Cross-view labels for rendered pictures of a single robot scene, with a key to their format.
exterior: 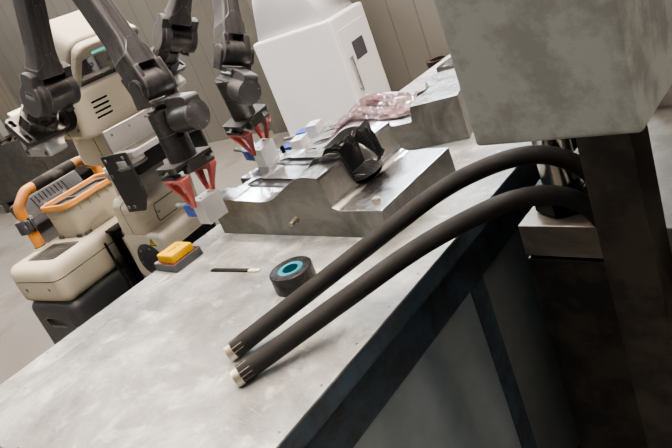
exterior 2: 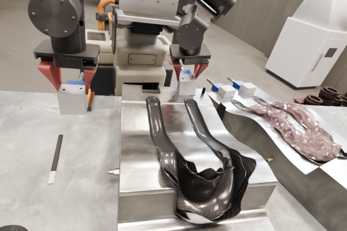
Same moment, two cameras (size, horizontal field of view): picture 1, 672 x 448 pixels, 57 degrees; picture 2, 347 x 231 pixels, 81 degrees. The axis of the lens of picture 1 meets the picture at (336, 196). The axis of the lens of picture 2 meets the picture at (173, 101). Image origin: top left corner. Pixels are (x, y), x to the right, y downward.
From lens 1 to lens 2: 99 cm
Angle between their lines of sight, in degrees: 26
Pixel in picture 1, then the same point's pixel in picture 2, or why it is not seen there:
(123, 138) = (132, 4)
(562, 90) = not seen: outside the picture
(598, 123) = not seen: outside the picture
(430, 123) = (321, 196)
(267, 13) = (306, 7)
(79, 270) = not seen: hidden behind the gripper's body
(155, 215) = (127, 59)
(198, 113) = (54, 15)
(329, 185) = (133, 205)
